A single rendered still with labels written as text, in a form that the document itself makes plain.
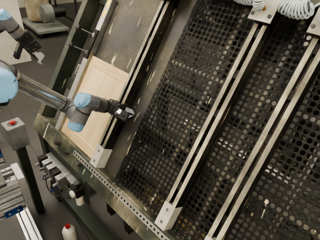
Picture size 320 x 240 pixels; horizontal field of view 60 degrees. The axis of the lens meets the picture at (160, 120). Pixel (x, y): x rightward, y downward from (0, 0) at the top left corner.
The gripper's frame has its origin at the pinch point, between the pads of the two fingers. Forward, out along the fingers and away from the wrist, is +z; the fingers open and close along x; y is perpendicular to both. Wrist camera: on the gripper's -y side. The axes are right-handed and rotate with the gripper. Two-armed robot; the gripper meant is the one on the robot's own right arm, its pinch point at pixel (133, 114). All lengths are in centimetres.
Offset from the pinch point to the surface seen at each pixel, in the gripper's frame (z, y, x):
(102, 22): -4, 56, -40
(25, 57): 114, 416, 53
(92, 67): -2, 50, -11
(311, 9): -10, -66, -69
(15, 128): -24, 72, 49
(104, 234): 39, 12, 98
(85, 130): -0.4, 31.9, 26.5
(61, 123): -4, 55, 33
